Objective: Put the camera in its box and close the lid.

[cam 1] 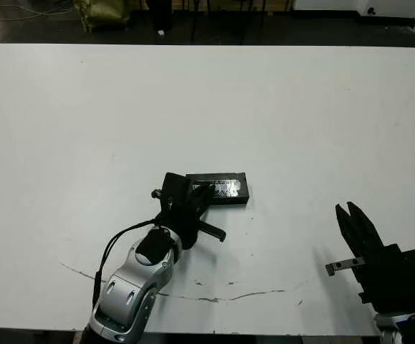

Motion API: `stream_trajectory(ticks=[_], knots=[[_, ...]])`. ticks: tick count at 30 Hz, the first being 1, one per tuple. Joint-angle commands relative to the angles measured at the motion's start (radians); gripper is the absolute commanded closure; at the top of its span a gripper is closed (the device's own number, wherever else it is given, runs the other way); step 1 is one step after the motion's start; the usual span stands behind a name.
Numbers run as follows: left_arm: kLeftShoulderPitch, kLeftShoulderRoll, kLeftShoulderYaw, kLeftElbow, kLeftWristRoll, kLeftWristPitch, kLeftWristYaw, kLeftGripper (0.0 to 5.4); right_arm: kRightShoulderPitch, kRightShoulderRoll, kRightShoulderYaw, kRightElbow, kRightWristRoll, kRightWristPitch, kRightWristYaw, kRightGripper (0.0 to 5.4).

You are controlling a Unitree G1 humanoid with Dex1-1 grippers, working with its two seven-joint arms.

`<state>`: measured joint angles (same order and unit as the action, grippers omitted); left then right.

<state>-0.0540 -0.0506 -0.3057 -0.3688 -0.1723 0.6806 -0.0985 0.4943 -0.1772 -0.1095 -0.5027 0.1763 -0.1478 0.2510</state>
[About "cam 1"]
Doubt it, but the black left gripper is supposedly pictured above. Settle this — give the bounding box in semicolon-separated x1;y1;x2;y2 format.
151;183;228;250

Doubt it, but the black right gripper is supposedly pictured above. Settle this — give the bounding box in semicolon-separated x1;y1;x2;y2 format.
325;201;415;317

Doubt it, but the black box lid with picture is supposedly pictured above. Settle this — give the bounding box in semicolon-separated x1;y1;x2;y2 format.
184;171;250;209

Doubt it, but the person in black clothes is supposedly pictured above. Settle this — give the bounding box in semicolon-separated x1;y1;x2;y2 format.
148;0;174;33

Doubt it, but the olive green shiny bag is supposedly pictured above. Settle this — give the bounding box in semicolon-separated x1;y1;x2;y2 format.
73;0;133;36

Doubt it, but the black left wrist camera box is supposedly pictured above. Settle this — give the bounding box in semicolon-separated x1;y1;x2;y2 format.
161;172;191;206

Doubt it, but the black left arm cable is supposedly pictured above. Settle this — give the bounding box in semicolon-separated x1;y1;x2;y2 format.
92;218;166;310

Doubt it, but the thin white floor cable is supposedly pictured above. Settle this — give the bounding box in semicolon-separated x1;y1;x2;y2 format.
0;3;76;23

